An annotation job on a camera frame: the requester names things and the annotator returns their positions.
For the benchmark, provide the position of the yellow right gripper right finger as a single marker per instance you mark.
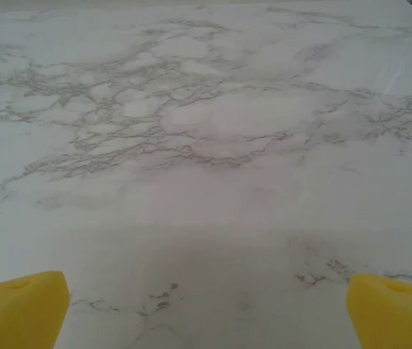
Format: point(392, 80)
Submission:
point(391, 316)

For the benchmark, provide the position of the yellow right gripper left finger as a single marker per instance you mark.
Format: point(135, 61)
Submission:
point(16, 312)

